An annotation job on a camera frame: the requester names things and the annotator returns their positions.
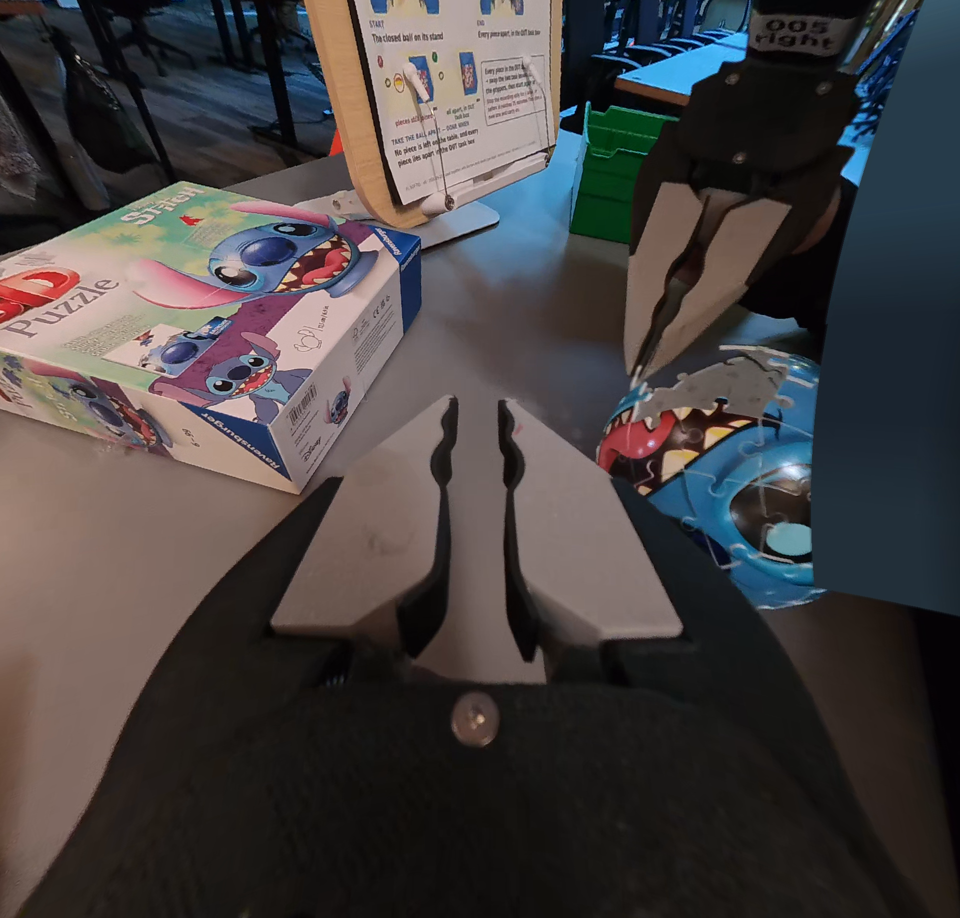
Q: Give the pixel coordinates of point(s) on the wooden edged office desk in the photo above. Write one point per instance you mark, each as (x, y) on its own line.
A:
(675, 70)

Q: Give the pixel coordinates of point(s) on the printed instruction sheet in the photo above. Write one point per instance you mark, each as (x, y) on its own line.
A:
(450, 92)

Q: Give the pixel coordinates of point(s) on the green plastic crate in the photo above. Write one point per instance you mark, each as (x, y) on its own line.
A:
(607, 175)

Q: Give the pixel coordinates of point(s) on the row of black chairs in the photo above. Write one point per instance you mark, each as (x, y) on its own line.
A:
(675, 10)

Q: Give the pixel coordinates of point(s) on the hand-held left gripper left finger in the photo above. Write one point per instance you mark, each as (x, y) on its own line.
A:
(375, 543)

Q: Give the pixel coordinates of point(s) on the printed puzzle box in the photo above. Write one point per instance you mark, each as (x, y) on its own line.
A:
(187, 333)

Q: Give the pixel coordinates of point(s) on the blue puzzle ball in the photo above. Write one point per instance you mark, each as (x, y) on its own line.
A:
(720, 483)

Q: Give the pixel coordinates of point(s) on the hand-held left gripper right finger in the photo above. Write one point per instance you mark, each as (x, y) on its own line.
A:
(592, 550)

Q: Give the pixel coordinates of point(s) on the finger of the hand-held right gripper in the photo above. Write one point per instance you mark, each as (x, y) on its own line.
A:
(731, 257)
(660, 257)

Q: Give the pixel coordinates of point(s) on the black office chair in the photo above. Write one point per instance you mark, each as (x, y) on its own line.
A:
(135, 2)

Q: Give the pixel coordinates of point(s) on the dark hanging bag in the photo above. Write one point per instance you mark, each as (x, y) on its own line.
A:
(112, 122)

